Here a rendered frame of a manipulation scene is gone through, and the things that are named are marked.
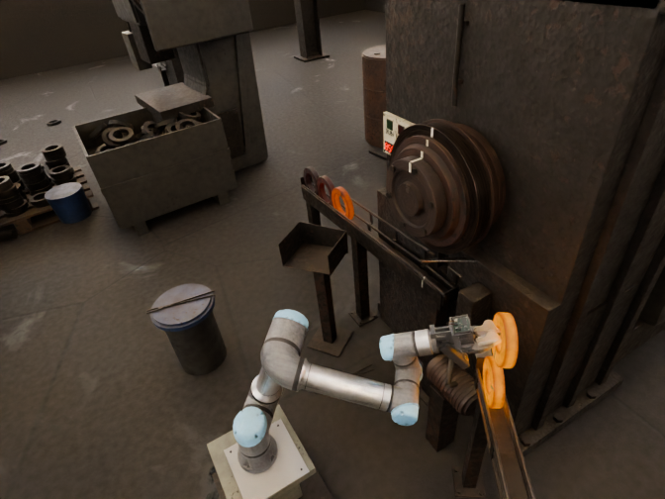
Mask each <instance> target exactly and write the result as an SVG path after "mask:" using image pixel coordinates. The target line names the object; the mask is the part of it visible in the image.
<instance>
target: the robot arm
mask: <svg viewBox="0 0 665 499"><path fill-rule="evenodd" d="M459 317H460V318H459ZM447 323H448V325H449V326H448V325H447ZM447 323H446V325H447V326H443V327H436V328H435V327H434V324H433V325H429V329H424V330H418V331H411V332H405V333H399V334H392V335H388V336H383V337H381V339H380V343H379V345H380V352H381V355H382V358H383V359H384V360H390V361H391V360H393V362H394V365H395V368H396V371H395V383H394V385H390V384H387V383H383V382H379V381H375V380H372V379H368V378H364V377H360V376H356V375H353V374H349V373H345V372H341V371H338V370H334V369H330V368H326V367H323V366H319V365H315V364H311V363H308V361H307V359H306V358H303V357H300V353H301V350H302V347H303V343H304V340H305V337H306V334H307V332H308V327H309V322H308V320H307V318H305V316H304V315H302V314H301V313H299V312H297V311H294V310H289V309H285V310H280V311H278V312H277V313H276V314H275V316H274V317H273V319H272V323H271V326H270V328H269V331H268V334H267V336H266V339H265V341H264V344H263V346H262V349H261V352H260V360H261V364H262V367H261V370H260V373H259V374H258V375H257V376H256V377H255V378H254V379H253V381H252V383H251V386H250V390H249V393H248V395H247V398H246V401H245V403H244V406H243V409H242V411H240V412H239V413H238V414H237V416H236V417H235V420H234V436H235V439H236V441H237V444H238V449H237V460H238V462H239V465H240V466H241V468H242V469H243V470H245V471H246V472H248V473H253V474H256V473H261V472H264V471H266V470H267V469H269V468H270V467H271V466H272V465H273V463H274V462H275V460H276V458H277V454H278V447H277V444H276V441H275V440H274V438H273V437H272V436H271V435H270V434H269V429H270V426H271V423H272V419H273V416H274V413H275V410H276V406H277V403H278V401H279V398H280V396H281V393H282V386H283V387H284V388H287V389H290V390H293V391H297V392H298V391H299V390H301V389H304V390H308V391H312V392H315V393H319V394H323V395H327V396H330V397H333V398H337V399H341V400H344V401H348V402H352V403H356V404H359V405H363V406H367V407H371V408H374V409H378V410H382V411H386V412H389V413H391V415H392V420H393V421H394V422H395V423H397V424H398V425H402V426H410V425H413V424H414V423H415V422H416V421H417V420H418V415H419V409H420V405H419V394H420V382H421V380H422V379H423V370H422V367H421V365H420V363H419V360H418V356H424V355H431V354H433V353H439V351H442V352H443V353H444V354H445V355H447V356H448V357H449V358H450V359H451V360H453V361H454V362H455V363H456V364H458V365H459V366H460V367H461V368H463V369H465V368H467V367H469V359H468V354H470V353H481V352H484V351H486V350H488V349H491V348H493V347H494V346H496V345H497V344H499V343H500V342H501V341H502V337H501V331H500V329H499V328H497V327H496V326H495V324H494V323H493V321H492V320H486V321H485V322H484V324H483V325H482V326H471V322H470V319H469V317H468V315H461V316H455V317H449V322H447ZM475 336H477V337H478V338H476V342H477V343H476V342H475V341H474V338H475Z"/></svg>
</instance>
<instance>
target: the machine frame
mask: <svg viewBox="0 0 665 499"><path fill-rule="evenodd" d="M459 4H465V12H464V20H467V21H469V25H468V26H463V35H462V46H461V57H460V67H459V78H460V79H463V84H458V89H457V106H453V107H451V95H452V78H453V68H454V57H455V45H456V32H457V25H456V22H457V20H458V8H459ZM385 18H386V111H387V112H389V113H392V114H394V115H396V116H398V117H400V118H403V119H405V120H407V121H409V122H411V123H414V124H421V123H422V122H425V121H427V120H431V119H442V120H446V121H449V122H452V123H454V124H463V125H466V126H469V127H471V128H473V129H475V130H476V131H477V132H479V133H480V134H481V135H482V136H483V137H484V138H485V139H486V140H487V141H488V142H489V143H490V145H491V146H492V148H493V149H494V151H495V153H496V154H497V156H498V158H499V161H500V163H501V166H502V169H503V172H504V176H505V182H506V198H505V204H504V208H503V211H502V213H501V215H500V217H499V218H498V220H497V221H496V222H495V223H494V224H493V225H492V227H491V229H490V231H489V233H488V235H487V236H486V237H485V238H484V239H483V240H482V241H481V242H480V243H478V244H477V245H474V246H472V247H469V248H466V249H464V250H463V251H460V252H458V253H454V254H450V255H449V257H465V256H466V257H467V259H476V262H449V263H448V266H451V267H452V268H454V269H455V270H456V271H458V272H459V273H460V274H462V277H461V278H460V277H459V276H457V284H456V285H455V286H454V287H456V286H459V289H458V292H459V291H460V290H461V289H463V288H465V287H467V286H469V285H471V284H473V283H475V282H480V283H482V284H483V285H484V286H486V287H487V288H488V289H490V290H491V291H492V293H493V296H492V301H491V306H490V311H489V316H488V320H492V321H493V319H494V316H495V315H496V313H498V312H504V313H511V314H512V315H513V317H514V319H515V322H516V325H517V330H518V337H519V350H518V357H517V361H516V364H515V366H514V367H513V368H503V371H504V376H505V392H506V396H507V399H508V403H509V406H510V410H511V413H512V417H513V420H514V424H515V427H516V431H517V434H518V437H519V441H520V443H521V446H522V454H523V457H525V456H526V455H527V454H529V453H530V452H531V451H533V450H534V449H536V448H537V447H539V446H540V445H541V444H543V443H544V442H546V441H547V440H548V439H550V438H551V437H552V436H554V435H555V434H556V433H558V432H559V431H561V430H562V429H563V428H565V427H566V426H567V425H569V424H570V423H572V422H573V421H574V420H576V419H577V418H578V417H580V416H581V415H582V414H584V413H585V412H587V411H588V410H589V409H591V408H592V407H593V406H595V405H596V404H598V403H599V402H600V401H602V400H603V399H604V398H606V397H607V396H608V395H610V394H611V393H613V392H614V391H615V390H617V389H618V388H619V387H620V386H621V384H622V382H623V378H622V377H621V376H620V375H618V374H617V373H616V372H614V371H613V368H614V366H615V364H616V362H617V360H618V357H619V355H620V353H621V351H622V349H623V347H624V345H625V343H626V341H627V339H628V337H629V335H630V333H631V331H632V329H633V327H634V325H635V323H636V321H637V319H638V317H639V315H640V313H641V311H642V309H643V307H644V305H645V303H646V301H647V299H648V297H649V295H650V293H651V291H652V289H653V287H654V285H655V283H656V281H657V279H658V277H659V275H660V273H661V272H662V270H663V268H664V266H665V0H385ZM379 278H380V301H379V302H378V311H379V312H380V317H381V319H382V320H383V321H384V322H385V323H386V324H387V325H388V326H389V327H390V328H391V329H392V331H393V332H394V333H395V334H399V333H405V332H411V331H418V330H424V329H425V328H426V324H427V310H428V300H427V299H426V298H425V297H424V296H423V295H422V294H421V293H420V292H418V291H417V290H416V289H415V288H414V287H413V286H412V285H411V284H409V283H408V282H407V281H406V280H404V279H403V278H402V277H401V276H399V275H398V274H397V273H396V272H394V271H393V270H392V269H391V268H389V267H388V266H387V265H386V264H384V263H383V262H382V261H381V260H379Z"/></svg>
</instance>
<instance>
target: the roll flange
mask: <svg viewBox="0 0 665 499"><path fill-rule="evenodd" d="M428 123H442V124H445V125H447V126H450V127H452V128H453V129H455V130H456V131H458V132H459V133H460V134H461V135H463V136H464V137H465V138H466V139H467V141H468V142H469V143H470V144H471V145H472V147H473V148H474V149H475V150H476V152H477V153H478V155H479V157H480V159H481V161H482V163H483V165H484V167H485V170H486V173H487V176H488V180H489V184H490V190H491V214H490V219H489V223H488V225H487V228H486V230H485V231H484V233H483V235H482V236H481V237H480V238H479V239H478V240H477V241H475V242H474V243H472V244H470V246H469V247H472V246H474V245H477V244H478V243H480V242H481V241H482V240H483V239H484V238H485V237H486V236H487V235H488V233H489V231H490V229H491V227H492V225H493V224H494V223H495V222H496V221H497V220H498V218H499V217H500V215H501V213H502V211H503V208H504V204H505V198H506V182H505V176H504V172H503V169H502V166H501V163H500V161H499V158H498V156H497V154H496V153H495V151H494V149H493V148H492V146H491V145H490V143H489V142H488V141H487V140H486V139H485V138H484V137H483V136H482V135H481V134H480V133H479V132H477V131H476V130H475V129H473V128H471V127H469V126H466V125H463V124H454V123H452V122H449V121H446V120H442V119H431V120H427V121H425V122H422V124H428Z"/></svg>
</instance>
